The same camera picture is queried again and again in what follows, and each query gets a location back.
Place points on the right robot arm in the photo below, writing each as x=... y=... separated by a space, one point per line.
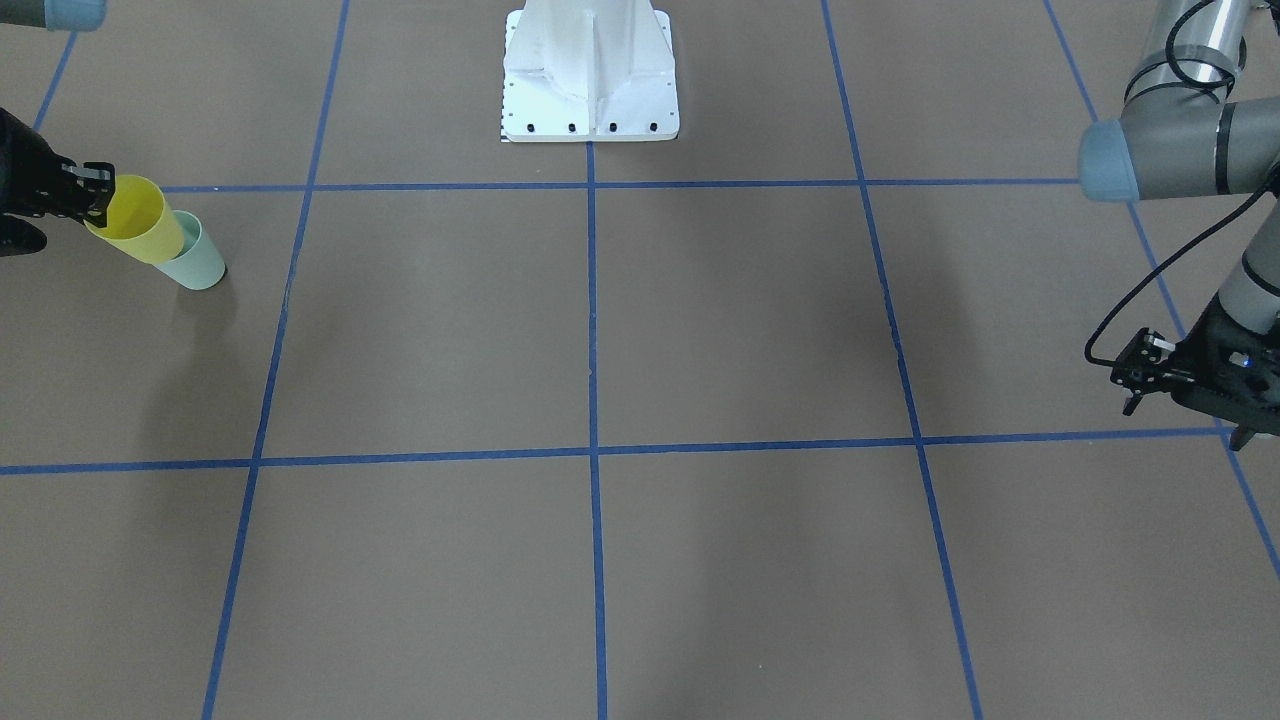
x=68 y=16

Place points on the yellow cup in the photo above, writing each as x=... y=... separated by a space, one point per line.
x=140 y=222

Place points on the mint green cup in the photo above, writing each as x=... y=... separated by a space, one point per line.
x=199 y=265

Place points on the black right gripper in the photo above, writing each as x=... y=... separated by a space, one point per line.
x=30 y=172

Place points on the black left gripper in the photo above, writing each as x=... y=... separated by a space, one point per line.
x=1203 y=343

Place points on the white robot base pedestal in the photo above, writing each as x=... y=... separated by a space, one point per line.
x=589 y=72

